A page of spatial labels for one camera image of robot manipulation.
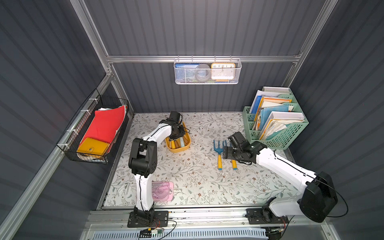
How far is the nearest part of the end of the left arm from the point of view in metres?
0.76

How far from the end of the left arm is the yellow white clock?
1.02ft

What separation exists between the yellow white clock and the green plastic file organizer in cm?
25

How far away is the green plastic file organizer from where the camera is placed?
0.83 metres

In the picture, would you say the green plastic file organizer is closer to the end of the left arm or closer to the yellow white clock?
the yellow white clock

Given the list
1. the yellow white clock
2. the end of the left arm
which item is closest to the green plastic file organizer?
the yellow white clock

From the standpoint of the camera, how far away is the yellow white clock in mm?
896

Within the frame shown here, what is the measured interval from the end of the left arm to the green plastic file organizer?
1.50ft
